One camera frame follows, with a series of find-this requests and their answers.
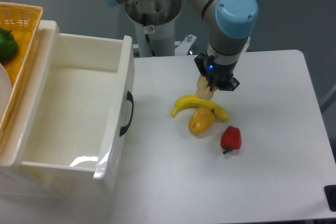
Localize green bell pepper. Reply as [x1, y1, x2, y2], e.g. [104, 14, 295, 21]
[0, 28, 18, 62]

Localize yellow woven basket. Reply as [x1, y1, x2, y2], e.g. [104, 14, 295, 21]
[1, 2, 44, 135]

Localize white plate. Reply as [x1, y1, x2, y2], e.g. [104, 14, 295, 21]
[0, 65, 12, 118]

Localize black table socket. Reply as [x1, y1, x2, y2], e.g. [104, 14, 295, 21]
[324, 185, 336, 212]

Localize round beige bread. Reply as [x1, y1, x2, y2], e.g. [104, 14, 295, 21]
[196, 76, 218, 100]

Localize black drawer handle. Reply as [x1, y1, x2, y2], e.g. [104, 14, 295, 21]
[119, 91, 134, 137]

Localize red bell pepper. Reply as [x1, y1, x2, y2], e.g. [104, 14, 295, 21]
[220, 126, 242, 154]

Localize yellow bell pepper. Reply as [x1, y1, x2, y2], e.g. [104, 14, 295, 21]
[188, 105, 215, 136]

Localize white drawer cabinet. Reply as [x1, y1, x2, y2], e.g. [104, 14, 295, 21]
[1, 20, 134, 197]

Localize yellow banana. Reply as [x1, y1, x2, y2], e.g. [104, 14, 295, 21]
[171, 94, 230, 121]

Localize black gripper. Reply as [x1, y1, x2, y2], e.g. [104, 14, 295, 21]
[194, 53, 240, 91]

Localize open upper white drawer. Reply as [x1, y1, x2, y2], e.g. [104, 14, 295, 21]
[22, 34, 134, 180]

